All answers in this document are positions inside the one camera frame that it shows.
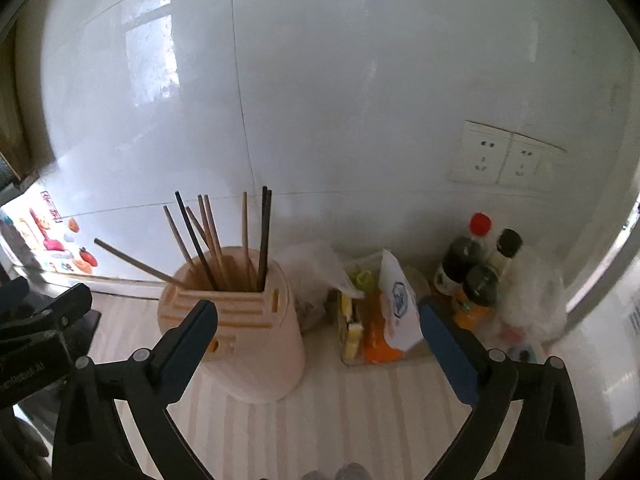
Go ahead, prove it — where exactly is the white double wall socket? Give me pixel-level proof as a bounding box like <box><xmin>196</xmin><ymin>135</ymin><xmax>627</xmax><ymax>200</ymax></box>
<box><xmin>449</xmin><ymin>122</ymin><xmax>566</xmax><ymax>192</ymax></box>

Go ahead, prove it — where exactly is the white blue paper packet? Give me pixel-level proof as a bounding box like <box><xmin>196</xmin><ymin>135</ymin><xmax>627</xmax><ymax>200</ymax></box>
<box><xmin>378</xmin><ymin>249</ymin><xmax>423</xmax><ymax>352</ymax></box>

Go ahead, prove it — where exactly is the striped cat placemat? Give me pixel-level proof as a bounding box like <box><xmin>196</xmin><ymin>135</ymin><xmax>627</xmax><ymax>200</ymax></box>
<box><xmin>86</xmin><ymin>291</ymin><xmax>526</xmax><ymax>480</ymax></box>

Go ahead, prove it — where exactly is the clear plastic bag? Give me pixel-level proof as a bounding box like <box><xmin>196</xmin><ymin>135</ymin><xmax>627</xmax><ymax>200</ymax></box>
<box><xmin>274</xmin><ymin>240</ymin><xmax>364</xmax><ymax>333</ymax></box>

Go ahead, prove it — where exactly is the white plastic bag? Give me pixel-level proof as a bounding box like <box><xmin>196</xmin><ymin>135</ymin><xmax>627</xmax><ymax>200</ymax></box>
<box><xmin>497</xmin><ymin>247</ymin><xmax>567</xmax><ymax>347</ymax></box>

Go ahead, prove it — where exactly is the black cap sauce bottle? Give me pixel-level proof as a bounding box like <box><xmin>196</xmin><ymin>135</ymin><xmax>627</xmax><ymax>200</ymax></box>
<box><xmin>487</xmin><ymin>229</ymin><xmax>523</xmax><ymax>278</ymax></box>

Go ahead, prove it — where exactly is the red cap soy bottle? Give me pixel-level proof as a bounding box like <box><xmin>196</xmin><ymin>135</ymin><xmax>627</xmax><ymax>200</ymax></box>
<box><xmin>434</xmin><ymin>212</ymin><xmax>492</xmax><ymax>297</ymax></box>

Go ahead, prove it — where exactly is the orange label jar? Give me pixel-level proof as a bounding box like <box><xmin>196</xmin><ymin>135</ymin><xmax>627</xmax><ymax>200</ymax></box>
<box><xmin>451</xmin><ymin>266</ymin><xmax>498</xmax><ymax>332</ymax></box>

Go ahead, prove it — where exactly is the white utensil holder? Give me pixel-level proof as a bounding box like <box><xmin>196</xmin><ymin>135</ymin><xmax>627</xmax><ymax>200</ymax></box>
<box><xmin>157</xmin><ymin>261</ymin><xmax>305</xmax><ymax>404</ymax></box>

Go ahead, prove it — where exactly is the light wooden chopstick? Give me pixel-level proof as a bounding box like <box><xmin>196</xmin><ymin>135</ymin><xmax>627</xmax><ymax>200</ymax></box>
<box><xmin>241</xmin><ymin>192</ymin><xmax>252</xmax><ymax>292</ymax></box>

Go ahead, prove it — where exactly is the wooden chopstick leaning left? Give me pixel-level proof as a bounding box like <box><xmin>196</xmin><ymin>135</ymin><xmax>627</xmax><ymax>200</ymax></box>
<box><xmin>94</xmin><ymin>237</ymin><xmax>186</xmax><ymax>288</ymax></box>

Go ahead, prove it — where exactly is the clear plastic storage box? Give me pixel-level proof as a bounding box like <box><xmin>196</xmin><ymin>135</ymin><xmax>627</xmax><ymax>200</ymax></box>
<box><xmin>326</xmin><ymin>252</ymin><xmax>432</xmax><ymax>366</ymax></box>

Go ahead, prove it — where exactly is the fruit picture sticker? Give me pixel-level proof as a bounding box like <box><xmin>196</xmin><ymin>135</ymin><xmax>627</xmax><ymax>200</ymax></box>
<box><xmin>1</xmin><ymin>184</ymin><xmax>99</xmax><ymax>275</ymax></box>

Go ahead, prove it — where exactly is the dark curved black chopstick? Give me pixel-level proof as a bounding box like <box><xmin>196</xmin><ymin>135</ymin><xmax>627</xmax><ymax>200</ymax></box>
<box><xmin>257</xmin><ymin>186</ymin><xmax>272</xmax><ymax>292</ymax></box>

